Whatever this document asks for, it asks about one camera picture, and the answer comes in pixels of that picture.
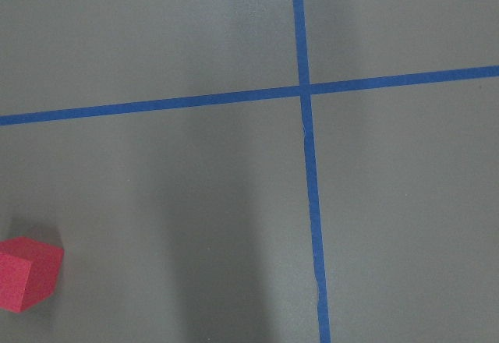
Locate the near red cube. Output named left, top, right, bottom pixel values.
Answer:
left=1, top=236, right=64, bottom=313

